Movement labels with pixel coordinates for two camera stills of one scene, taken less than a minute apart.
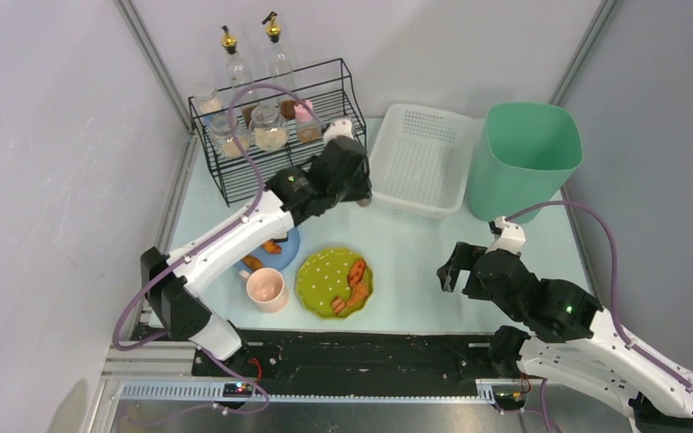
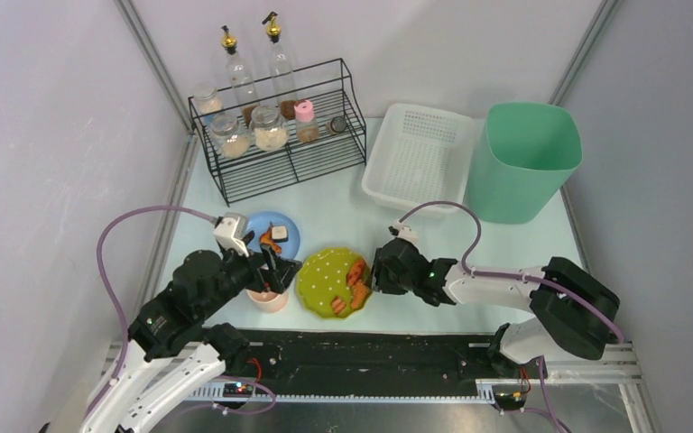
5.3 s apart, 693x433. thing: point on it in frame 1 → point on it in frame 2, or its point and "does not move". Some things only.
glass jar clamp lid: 267,132 does not move
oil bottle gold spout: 241,78 does not move
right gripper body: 466,262 → 386,270
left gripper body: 354,173 → 265,269
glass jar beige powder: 224,132 does not move
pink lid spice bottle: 309,130 does not move
